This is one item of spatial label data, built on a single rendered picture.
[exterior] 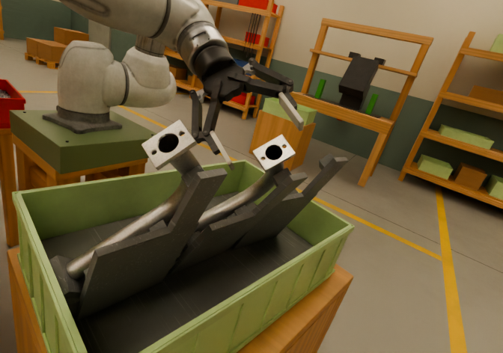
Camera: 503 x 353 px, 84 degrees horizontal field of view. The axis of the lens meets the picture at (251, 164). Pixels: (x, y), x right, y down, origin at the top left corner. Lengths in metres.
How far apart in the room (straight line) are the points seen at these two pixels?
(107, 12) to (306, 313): 0.71
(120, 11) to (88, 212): 0.43
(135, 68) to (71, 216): 0.58
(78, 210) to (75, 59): 0.51
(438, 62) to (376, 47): 0.96
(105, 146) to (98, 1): 0.55
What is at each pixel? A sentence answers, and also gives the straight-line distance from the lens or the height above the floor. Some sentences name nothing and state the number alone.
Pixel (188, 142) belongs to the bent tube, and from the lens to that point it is 0.34.
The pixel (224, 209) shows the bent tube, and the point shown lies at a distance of 0.55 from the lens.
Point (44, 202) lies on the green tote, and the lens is 0.70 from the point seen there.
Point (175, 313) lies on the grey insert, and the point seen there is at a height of 0.85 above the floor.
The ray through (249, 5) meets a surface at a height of 2.04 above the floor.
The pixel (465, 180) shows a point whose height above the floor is 0.34.
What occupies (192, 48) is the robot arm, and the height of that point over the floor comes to 1.28.
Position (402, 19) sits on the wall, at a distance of 5.61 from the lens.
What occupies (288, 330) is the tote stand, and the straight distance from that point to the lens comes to 0.69.
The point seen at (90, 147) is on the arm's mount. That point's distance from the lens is 0.98.
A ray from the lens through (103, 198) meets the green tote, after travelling 0.73.
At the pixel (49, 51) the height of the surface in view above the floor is 0.32.
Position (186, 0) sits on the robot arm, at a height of 1.36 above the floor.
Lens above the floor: 1.30
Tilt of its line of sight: 21 degrees down
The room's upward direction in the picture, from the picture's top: 15 degrees clockwise
